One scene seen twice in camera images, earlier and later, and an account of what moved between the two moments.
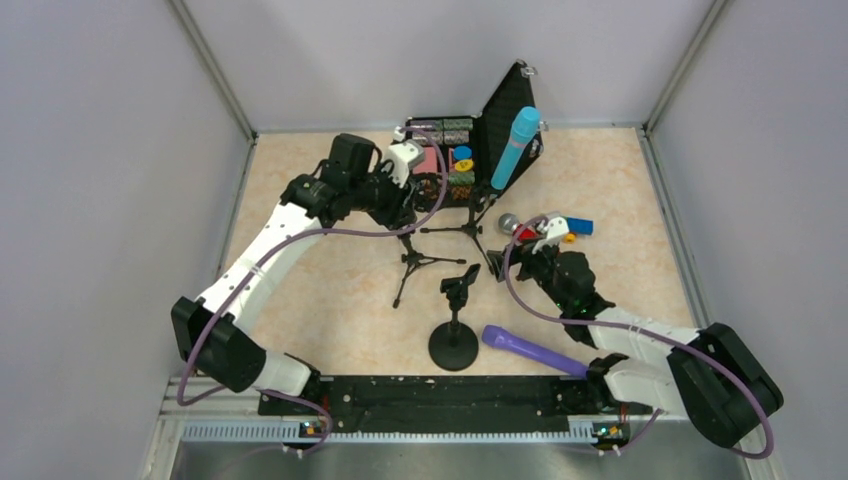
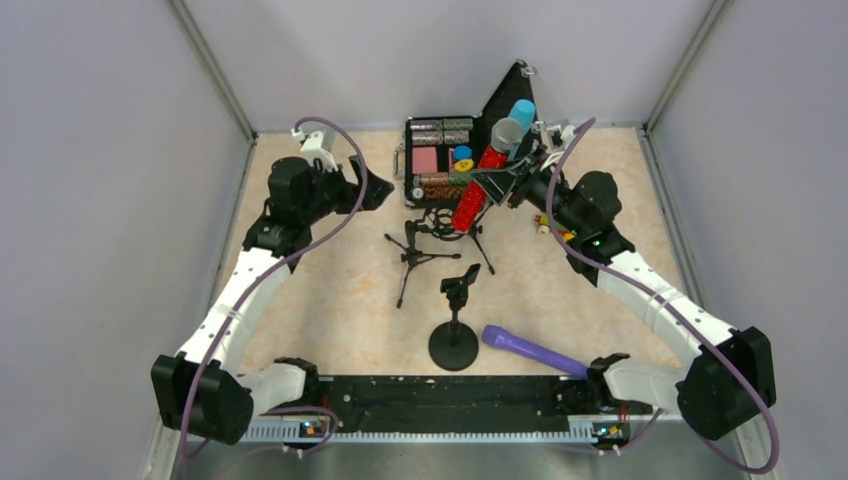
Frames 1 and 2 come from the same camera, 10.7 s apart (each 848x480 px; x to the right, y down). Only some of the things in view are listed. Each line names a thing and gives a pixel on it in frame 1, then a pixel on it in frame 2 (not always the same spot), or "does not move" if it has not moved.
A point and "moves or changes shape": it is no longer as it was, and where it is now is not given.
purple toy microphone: x=497 y=336 does not move
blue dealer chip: x=462 y=152 does not move
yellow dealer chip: x=464 y=165 does not move
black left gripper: x=403 y=213 → x=353 y=187
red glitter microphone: x=509 y=223 → x=506 y=133
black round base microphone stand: x=455 y=346 does not move
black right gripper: x=519 y=259 → x=521 y=187
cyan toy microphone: x=524 y=124 moves or changes shape
